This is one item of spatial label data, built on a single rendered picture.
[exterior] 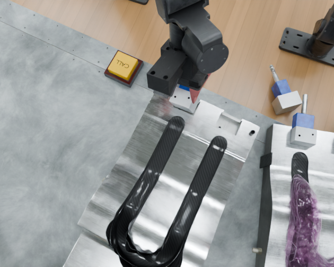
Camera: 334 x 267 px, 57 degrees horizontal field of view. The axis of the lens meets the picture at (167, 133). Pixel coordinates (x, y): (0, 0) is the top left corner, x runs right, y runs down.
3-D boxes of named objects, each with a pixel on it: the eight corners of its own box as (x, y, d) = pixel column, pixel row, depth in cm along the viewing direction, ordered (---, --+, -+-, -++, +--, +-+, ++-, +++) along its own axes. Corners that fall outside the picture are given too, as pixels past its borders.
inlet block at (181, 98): (195, 56, 75) (191, 47, 70) (214, 62, 73) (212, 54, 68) (174, 106, 74) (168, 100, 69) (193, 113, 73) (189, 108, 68)
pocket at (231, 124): (220, 114, 77) (222, 109, 73) (239, 123, 76) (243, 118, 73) (212, 130, 76) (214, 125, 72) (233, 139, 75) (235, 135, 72)
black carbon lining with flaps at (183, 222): (171, 115, 75) (172, 101, 66) (233, 144, 73) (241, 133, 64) (100, 251, 67) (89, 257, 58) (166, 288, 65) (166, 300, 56)
